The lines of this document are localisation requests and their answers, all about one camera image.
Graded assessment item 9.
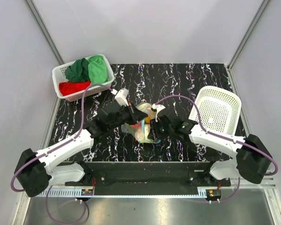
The right aluminium frame post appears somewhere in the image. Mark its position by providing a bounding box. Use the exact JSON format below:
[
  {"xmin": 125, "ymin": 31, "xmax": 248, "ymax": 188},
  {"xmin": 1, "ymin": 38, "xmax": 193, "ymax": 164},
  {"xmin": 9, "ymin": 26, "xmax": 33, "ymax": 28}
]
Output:
[{"xmin": 227, "ymin": 0, "xmax": 272, "ymax": 70}]

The fake white cauliflower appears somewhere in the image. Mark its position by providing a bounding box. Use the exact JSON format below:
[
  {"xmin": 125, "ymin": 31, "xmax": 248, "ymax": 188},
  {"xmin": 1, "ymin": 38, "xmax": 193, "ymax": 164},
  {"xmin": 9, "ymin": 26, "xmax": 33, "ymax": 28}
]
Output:
[{"xmin": 135, "ymin": 124, "xmax": 152, "ymax": 143}]

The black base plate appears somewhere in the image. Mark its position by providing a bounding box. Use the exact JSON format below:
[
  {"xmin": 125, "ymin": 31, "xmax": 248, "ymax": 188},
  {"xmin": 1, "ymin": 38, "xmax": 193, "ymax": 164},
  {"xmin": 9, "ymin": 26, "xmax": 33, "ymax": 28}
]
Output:
[{"xmin": 65, "ymin": 162, "xmax": 237, "ymax": 197}]

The fake orange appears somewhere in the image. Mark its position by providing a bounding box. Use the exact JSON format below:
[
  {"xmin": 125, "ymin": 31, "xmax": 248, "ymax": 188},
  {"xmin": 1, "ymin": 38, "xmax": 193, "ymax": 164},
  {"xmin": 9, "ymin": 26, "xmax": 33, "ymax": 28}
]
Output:
[{"xmin": 144, "ymin": 115, "xmax": 155, "ymax": 124}]

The left aluminium frame post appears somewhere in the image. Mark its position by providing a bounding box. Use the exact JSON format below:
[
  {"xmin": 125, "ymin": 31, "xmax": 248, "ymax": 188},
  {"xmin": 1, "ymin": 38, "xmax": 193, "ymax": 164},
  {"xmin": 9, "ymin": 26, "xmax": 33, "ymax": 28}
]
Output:
[{"xmin": 24, "ymin": 0, "xmax": 64, "ymax": 65}]

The purple cable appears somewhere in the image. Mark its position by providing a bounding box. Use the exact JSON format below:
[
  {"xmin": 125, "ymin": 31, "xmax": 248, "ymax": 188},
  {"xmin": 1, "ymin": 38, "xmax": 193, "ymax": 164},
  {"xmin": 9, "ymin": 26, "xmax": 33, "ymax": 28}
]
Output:
[
  {"xmin": 154, "ymin": 95, "xmax": 279, "ymax": 202},
  {"xmin": 10, "ymin": 83, "xmax": 117, "ymax": 223}
]

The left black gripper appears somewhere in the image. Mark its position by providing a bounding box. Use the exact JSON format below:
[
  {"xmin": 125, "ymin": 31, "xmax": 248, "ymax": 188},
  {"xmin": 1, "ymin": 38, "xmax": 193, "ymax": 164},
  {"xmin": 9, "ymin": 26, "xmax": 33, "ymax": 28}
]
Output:
[{"xmin": 109, "ymin": 101, "xmax": 148, "ymax": 131}]

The white oval basket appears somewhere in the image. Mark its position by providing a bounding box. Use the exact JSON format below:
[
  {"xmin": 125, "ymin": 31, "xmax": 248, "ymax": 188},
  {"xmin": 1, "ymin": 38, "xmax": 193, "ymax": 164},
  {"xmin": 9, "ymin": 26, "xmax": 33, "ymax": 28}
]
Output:
[{"xmin": 189, "ymin": 86, "xmax": 242, "ymax": 135}]

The red cloth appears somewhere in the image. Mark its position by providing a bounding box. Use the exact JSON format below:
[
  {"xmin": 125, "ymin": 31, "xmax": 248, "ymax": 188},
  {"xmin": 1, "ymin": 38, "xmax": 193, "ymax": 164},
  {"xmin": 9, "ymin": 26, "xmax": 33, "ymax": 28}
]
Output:
[{"xmin": 59, "ymin": 81, "xmax": 91, "ymax": 96}]

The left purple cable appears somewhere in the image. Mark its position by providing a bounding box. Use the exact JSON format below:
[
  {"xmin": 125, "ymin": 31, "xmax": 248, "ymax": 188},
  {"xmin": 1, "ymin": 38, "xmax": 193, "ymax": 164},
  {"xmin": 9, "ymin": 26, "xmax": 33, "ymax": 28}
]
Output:
[{"xmin": 10, "ymin": 83, "xmax": 117, "ymax": 223}]

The fake red apple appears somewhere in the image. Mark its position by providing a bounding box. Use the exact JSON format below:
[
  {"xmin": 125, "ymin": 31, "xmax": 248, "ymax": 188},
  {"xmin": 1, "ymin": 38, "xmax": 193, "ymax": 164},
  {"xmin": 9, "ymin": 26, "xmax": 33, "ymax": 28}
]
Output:
[{"xmin": 130, "ymin": 122, "xmax": 142, "ymax": 129}]

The clear zip top bag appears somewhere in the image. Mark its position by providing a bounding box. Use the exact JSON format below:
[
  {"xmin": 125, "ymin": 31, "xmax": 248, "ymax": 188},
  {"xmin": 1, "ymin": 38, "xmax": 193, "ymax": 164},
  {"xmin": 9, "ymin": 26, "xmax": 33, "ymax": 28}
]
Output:
[{"xmin": 121, "ymin": 102, "xmax": 160, "ymax": 144}]

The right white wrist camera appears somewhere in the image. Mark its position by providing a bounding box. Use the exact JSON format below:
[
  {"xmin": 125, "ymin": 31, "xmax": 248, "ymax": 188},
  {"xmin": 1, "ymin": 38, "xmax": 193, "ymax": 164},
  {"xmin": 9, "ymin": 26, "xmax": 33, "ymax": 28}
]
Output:
[{"xmin": 152, "ymin": 104, "xmax": 166, "ymax": 122}]

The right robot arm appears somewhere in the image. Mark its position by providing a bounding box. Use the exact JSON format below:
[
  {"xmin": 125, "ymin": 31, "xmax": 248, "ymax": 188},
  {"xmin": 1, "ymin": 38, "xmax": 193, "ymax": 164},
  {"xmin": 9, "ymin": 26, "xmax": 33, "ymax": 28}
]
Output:
[{"xmin": 149, "ymin": 115, "xmax": 271, "ymax": 186}]

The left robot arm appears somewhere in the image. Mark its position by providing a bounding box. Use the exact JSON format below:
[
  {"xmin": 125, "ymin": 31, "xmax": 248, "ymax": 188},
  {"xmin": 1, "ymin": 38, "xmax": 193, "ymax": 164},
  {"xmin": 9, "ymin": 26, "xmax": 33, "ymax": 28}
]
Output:
[{"xmin": 13, "ymin": 102, "xmax": 147, "ymax": 197}]

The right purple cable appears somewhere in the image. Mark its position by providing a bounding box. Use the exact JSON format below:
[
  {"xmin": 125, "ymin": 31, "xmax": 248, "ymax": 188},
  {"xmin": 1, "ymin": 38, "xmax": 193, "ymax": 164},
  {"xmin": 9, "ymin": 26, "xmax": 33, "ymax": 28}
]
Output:
[{"xmin": 154, "ymin": 95, "xmax": 279, "ymax": 202}]

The black marble pattern mat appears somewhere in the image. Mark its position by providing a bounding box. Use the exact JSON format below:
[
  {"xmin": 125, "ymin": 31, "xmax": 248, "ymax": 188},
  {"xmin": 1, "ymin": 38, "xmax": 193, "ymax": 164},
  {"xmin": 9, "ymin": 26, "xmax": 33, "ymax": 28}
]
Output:
[{"xmin": 49, "ymin": 63, "xmax": 233, "ymax": 162}]

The light green cloth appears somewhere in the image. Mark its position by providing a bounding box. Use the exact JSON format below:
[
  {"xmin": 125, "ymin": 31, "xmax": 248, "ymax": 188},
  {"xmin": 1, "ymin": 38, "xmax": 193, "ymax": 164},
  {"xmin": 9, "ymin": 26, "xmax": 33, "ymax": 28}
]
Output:
[{"xmin": 88, "ymin": 55, "xmax": 108, "ymax": 84}]

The aluminium frame post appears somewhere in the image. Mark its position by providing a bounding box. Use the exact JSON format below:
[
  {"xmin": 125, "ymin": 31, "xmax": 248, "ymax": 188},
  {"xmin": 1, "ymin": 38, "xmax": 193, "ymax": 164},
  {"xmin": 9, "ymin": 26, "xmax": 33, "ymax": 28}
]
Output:
[
  {"xmin": 24, "ymin": 0, "xmax": 64, "ymax": 65},
  {"xmin": 227, "ymin": 0, "xmax": 272, "ymax": 70}
]

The dark green cloth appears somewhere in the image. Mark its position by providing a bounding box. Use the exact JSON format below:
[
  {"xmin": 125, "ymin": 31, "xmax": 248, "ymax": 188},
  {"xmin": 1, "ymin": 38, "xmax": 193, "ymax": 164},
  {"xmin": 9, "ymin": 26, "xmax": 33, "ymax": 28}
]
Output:
[{"xmin": 65, "ymin": 58, "xmax": 90, "ymax": 83}]

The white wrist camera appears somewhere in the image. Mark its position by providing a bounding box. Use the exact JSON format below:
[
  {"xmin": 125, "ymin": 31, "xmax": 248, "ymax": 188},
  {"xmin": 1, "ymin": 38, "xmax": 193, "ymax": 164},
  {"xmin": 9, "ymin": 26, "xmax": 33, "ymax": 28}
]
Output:
[
  {"xmin": 111, "ymin": 88, "xmax": 129, "ymax": 106},
  {"xmin": 152, "ymin": 104, "xmax": 166, "ymax": 122}
]

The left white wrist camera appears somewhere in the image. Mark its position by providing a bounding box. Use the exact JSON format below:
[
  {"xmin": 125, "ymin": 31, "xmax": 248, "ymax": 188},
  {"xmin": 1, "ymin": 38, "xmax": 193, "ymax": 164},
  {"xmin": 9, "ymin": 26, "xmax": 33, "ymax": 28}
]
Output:
[{"xmin": 111, "ymin": 88, "xmax": 129, "ymax": 106}]

